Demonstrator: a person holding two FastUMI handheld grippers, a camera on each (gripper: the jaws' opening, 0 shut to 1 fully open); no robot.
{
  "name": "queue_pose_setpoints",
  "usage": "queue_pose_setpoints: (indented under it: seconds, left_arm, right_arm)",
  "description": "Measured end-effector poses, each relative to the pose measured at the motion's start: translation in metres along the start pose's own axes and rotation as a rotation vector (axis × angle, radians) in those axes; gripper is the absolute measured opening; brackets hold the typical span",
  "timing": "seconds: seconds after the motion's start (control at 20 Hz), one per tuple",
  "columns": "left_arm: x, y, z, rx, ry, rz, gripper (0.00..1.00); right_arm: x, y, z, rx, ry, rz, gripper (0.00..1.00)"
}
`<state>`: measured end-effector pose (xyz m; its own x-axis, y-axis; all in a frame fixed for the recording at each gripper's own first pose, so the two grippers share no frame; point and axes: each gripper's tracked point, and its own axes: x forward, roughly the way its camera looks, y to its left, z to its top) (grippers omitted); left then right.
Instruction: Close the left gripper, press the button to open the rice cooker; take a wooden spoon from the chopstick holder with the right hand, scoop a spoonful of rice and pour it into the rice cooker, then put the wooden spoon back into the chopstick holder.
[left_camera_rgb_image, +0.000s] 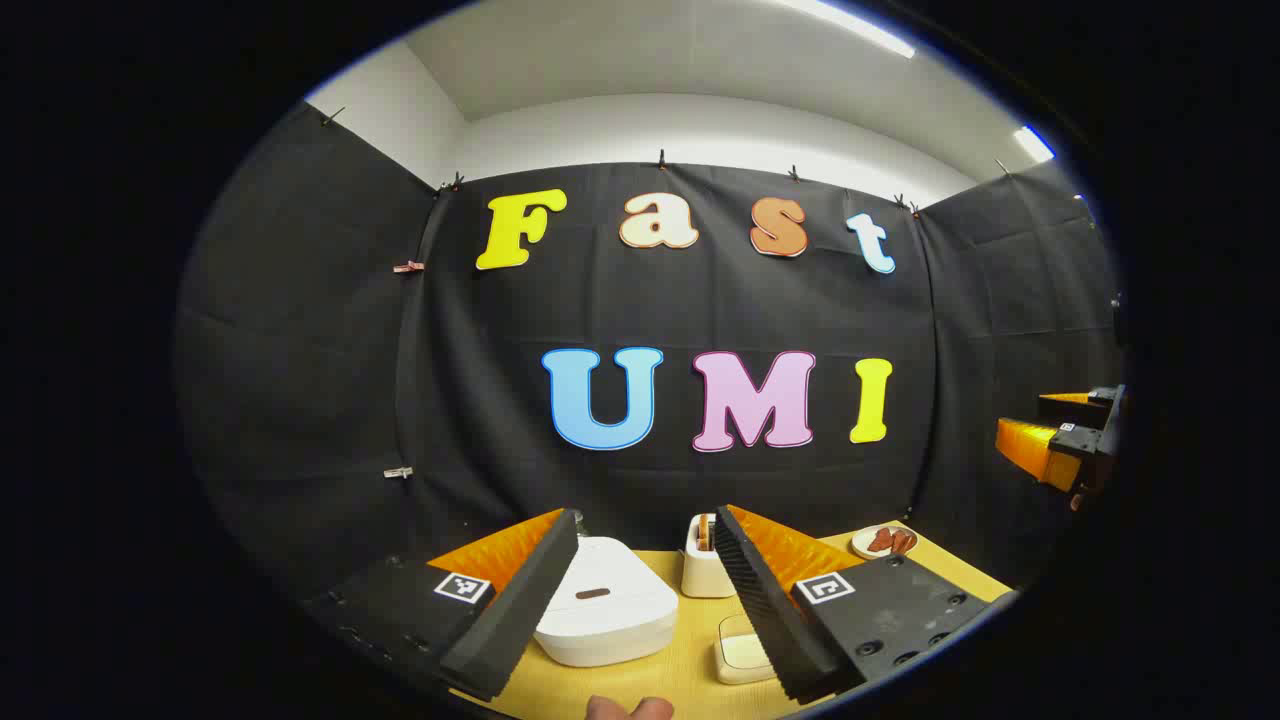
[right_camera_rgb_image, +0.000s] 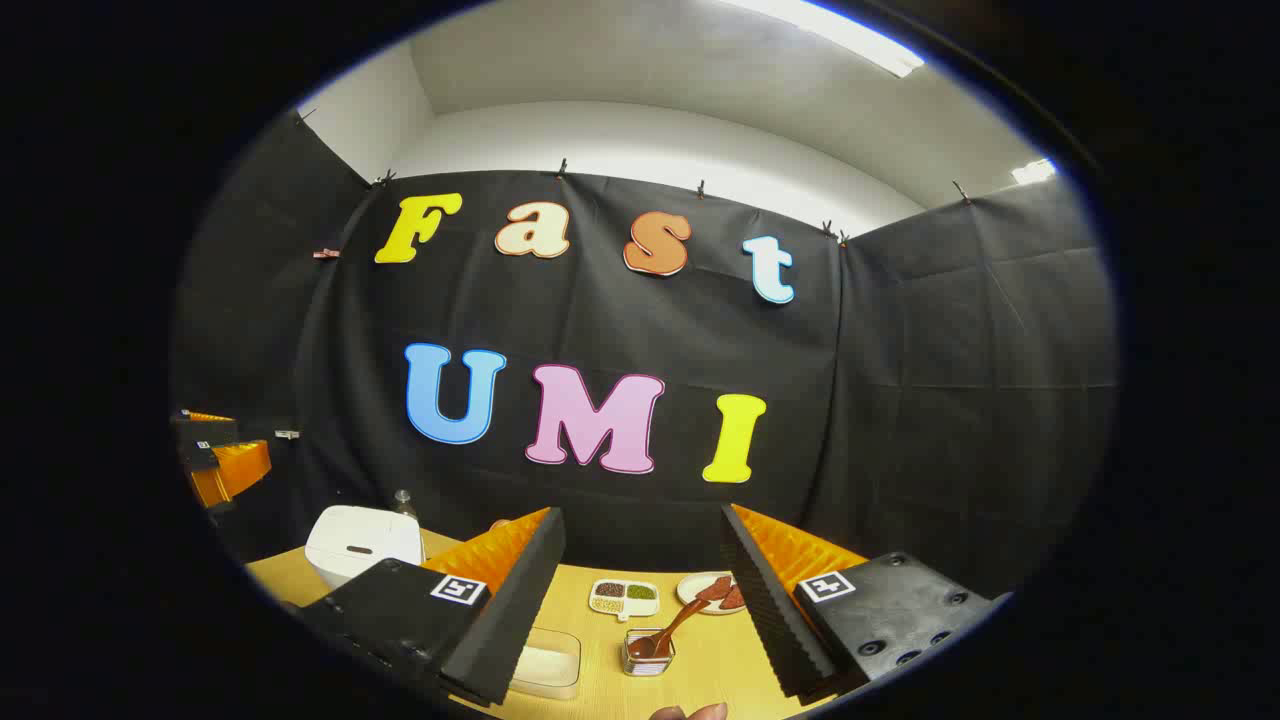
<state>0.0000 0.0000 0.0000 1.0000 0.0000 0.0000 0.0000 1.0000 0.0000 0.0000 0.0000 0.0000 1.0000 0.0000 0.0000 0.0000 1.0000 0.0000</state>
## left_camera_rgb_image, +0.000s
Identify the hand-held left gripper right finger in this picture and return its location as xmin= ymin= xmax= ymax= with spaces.
xmin=714 ymin=504 xmax=993 ymax=704

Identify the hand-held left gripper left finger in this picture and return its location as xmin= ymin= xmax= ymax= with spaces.
xmin=303 ymin=508 xmax=581 ymax=703

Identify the white rice cooker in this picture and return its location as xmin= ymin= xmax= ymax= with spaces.
xmin=534 ymin=537 xmax=679 ymax=668

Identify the clear plastic container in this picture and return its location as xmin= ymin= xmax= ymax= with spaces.
xmin=714 ymin=614 xmax=777 ymax=686

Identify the white toaster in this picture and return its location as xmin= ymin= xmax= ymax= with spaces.
xmin=681 ymin=513 xmax=741 ymax=599

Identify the white round plate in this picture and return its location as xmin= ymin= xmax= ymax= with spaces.
xmin=851 ymin=524 xmax=919 ymax=561

